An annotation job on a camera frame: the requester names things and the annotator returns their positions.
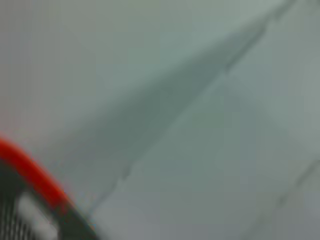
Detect grey perforated plastic storage basket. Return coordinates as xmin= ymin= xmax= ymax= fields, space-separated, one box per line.
xmin=0 ymin=158 xmax=101 ymax=240

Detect orange basket handle grip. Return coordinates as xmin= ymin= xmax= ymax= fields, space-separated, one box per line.
xmin=0 ymin=136 xmax=75 ymax=221

